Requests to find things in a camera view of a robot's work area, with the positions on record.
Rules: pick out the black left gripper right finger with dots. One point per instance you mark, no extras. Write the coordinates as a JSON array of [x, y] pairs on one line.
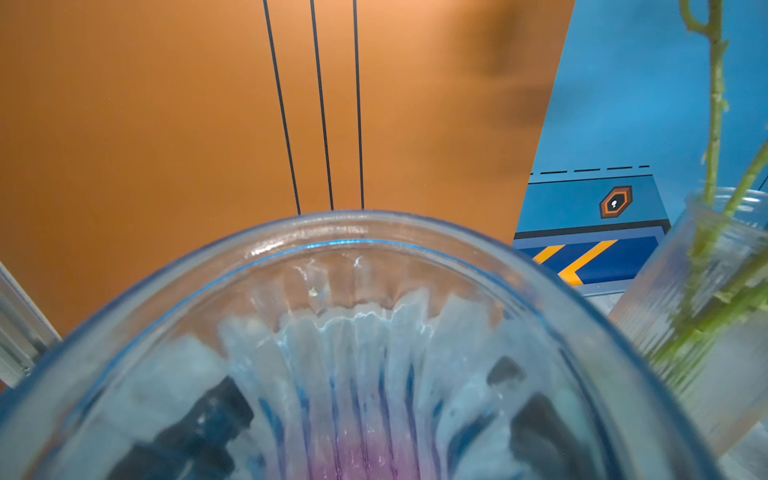
[[541, 429]]

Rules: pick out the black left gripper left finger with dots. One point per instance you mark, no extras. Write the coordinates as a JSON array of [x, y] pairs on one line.
[[195, 447]]

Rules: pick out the purple ribbed glass vase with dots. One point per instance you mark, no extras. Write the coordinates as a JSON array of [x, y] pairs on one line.
[[360, 340]]

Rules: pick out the clear ribbed glass vase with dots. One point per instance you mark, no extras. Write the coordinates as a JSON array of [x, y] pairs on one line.
[[725, 393]]

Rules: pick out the pink peony flower stem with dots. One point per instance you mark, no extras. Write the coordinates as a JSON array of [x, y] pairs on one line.
[[714, 120]]

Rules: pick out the left aluminium corner post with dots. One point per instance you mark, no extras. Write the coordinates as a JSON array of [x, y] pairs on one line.
[[26, 333]]

